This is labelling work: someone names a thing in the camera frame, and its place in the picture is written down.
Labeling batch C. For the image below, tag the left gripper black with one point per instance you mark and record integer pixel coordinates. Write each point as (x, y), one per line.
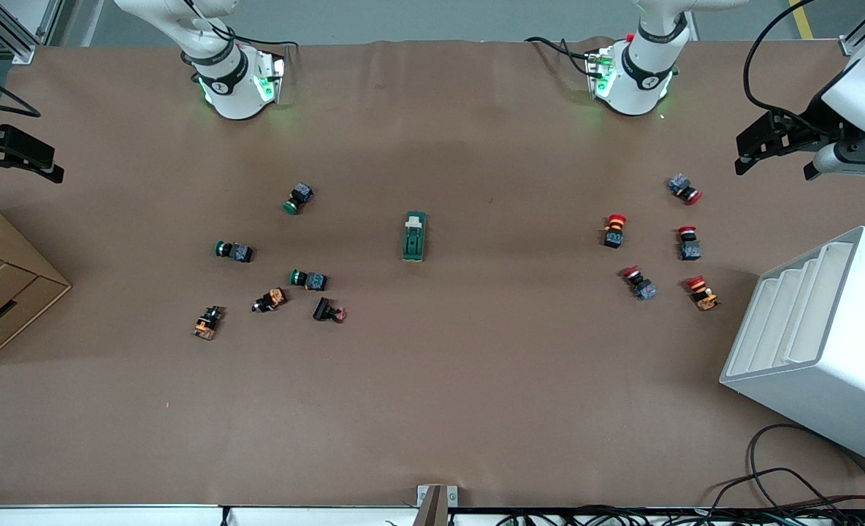
(814, 122)

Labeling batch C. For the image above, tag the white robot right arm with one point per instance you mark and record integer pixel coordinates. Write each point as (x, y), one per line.
(231, 88)

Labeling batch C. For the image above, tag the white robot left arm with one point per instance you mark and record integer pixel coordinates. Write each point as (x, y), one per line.
(641, 80)

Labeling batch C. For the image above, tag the red mushroom button blue block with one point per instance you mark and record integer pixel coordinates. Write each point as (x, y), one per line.
(644, 288)
(681, 185)
(690, 250)

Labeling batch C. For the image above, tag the brown cardboard box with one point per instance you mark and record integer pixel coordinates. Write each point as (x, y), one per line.
(1, 292)

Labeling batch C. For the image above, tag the red mushroom button orange block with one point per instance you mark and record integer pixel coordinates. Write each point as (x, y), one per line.
(614, 235)
(704, 296)

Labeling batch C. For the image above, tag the green mushroom push button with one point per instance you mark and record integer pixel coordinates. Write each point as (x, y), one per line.
(314, 281)
(299, 197)
(239, 253)

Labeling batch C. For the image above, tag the white stepped plastic rack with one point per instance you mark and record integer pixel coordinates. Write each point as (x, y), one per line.
(827, 365)

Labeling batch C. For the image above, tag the black orange selector switch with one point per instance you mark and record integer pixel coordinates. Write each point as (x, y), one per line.
(272, 299)
(207, 324)

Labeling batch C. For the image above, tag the white table edge rail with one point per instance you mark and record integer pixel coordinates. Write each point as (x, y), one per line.
(111, 517)

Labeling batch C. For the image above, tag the metal table edge bracket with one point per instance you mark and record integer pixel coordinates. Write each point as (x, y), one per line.
(436, 508)

